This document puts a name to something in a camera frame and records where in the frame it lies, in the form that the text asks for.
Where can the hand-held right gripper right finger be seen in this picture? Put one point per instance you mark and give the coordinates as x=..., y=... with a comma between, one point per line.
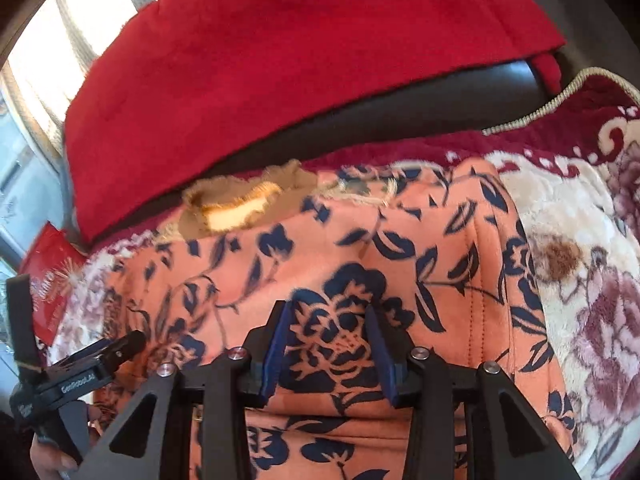
x=382, y=357

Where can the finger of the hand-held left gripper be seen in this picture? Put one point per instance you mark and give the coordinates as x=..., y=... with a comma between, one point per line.
x=127, y=345

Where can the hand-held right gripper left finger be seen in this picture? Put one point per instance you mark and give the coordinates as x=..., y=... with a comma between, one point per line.
x=272, y=355

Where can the orange floral garment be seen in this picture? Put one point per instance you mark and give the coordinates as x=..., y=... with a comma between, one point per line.
x=350, y=240

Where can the person's left hand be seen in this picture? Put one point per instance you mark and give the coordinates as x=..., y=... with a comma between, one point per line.
x=47, y=460

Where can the red snack box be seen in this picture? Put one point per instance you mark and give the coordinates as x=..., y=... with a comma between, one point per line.
x=50, y=270

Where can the floral plush blanket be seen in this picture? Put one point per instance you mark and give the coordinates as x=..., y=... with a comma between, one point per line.
x=575, y=260

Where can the red fleece cloth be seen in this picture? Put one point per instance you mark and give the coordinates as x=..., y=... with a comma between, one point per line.
x=250, y=85

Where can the black leather sofa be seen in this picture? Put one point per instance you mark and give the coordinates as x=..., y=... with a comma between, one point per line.
x=450, y=95

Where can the light window curtain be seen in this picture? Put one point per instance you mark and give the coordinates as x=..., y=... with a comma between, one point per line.
x=75, y=25

